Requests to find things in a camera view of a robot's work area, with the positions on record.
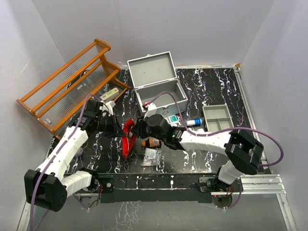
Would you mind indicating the clear bag of plasters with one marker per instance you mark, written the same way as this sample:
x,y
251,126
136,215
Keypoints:
x,y
152,157

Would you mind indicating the red first aid pouch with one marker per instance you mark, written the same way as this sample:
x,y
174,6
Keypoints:
x,y
129,140

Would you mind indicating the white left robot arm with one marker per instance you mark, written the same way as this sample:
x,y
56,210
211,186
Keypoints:
x,y
47,186

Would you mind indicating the white medicine box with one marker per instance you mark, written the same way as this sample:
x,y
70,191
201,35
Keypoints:
x,y
110,95

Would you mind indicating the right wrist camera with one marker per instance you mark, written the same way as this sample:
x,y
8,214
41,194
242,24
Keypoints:
x,y
150,109

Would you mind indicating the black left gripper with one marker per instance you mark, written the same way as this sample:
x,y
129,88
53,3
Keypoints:
x,y
116,129

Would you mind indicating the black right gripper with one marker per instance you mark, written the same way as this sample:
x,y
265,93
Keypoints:
x,y
138,129

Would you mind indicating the silver metal medicine case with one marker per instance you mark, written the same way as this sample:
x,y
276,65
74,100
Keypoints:
x,y
154,74

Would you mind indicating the brown medicine bottle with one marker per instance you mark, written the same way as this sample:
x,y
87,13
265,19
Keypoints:
x,y
151,143

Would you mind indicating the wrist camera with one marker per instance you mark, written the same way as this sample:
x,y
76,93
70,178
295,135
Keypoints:
x,y
107,108
150,109

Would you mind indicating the wooden shelf rack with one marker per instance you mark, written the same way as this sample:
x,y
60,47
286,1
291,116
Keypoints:
x,y
57,98

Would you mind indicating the blue white tube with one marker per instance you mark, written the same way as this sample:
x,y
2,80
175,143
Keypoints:
x,y
194,122

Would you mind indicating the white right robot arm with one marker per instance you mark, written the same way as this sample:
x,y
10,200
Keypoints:
x,y
242,149

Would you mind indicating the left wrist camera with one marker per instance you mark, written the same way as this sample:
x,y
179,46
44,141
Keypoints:
x,y
107,108

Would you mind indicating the grey plastic tray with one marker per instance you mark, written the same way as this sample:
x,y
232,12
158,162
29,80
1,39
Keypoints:
x,y
217,117

